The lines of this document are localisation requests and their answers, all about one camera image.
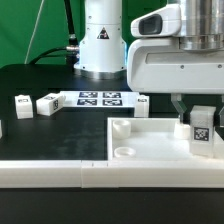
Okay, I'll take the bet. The white U-shaped obstacle fence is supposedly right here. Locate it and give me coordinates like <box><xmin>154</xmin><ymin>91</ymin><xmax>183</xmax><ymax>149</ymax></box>
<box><xmin>0</xmin><ymin>159</ymin><xmax>224</xmax><ymax>188</ymax></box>

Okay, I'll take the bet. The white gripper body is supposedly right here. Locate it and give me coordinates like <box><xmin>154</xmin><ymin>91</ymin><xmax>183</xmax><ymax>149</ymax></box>
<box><xmin>127</xmin><ymin>38</ymin><xmax>224</xmax><ymax>94</ymax></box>

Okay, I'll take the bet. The white square tabletop part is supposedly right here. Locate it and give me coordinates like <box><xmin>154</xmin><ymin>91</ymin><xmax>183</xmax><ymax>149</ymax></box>
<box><xmin>107</xmin><ymin>118</ymin><xmax>224</xmax><ymax>161</ymax></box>

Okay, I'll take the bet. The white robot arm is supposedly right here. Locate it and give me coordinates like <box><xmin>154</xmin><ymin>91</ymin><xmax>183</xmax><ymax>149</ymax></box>
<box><xmin>74</xmin><ymin>0</ymin><xmax>224</xmax><ymax>126</ymax></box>

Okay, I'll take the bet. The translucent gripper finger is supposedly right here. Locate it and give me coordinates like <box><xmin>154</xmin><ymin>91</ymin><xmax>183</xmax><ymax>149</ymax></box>
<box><xmin>171</xmin><ymin>93</ymin><xmax>187</xmax><ymax>123</ymax></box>

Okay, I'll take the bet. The white fiducial marker base plate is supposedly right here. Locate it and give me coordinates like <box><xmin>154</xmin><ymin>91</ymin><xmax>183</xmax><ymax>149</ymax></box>
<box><xmin>61</xmin><ymin>91</ymin><xmax>139</xmax><ymax>108</ymax></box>

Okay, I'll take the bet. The thin white cable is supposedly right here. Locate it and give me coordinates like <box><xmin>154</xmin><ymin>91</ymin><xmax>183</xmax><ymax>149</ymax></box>
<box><xmin>24</xmin><ymin>0</ymin><xmax>46</xmax><ymax>65</ymax></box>

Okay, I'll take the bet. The white part at left edge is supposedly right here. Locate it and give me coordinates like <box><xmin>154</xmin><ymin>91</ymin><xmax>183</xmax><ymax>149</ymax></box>
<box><xmin>0</xmin><ymin>120</ymin><xmax>3</xmax><ymax>139</ymax></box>

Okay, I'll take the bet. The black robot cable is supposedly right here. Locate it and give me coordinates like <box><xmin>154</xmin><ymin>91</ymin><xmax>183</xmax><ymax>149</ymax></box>
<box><xmin>28</xmin><ymin>0</ymin><xmax>81</xmax><ymax>65</ymax></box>

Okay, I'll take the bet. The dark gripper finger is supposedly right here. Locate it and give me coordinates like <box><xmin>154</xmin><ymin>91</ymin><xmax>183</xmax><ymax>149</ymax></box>
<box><xmin>219</xmin><ymin>94</ymin><xmax>224</xmax><ymax>127</ymax></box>

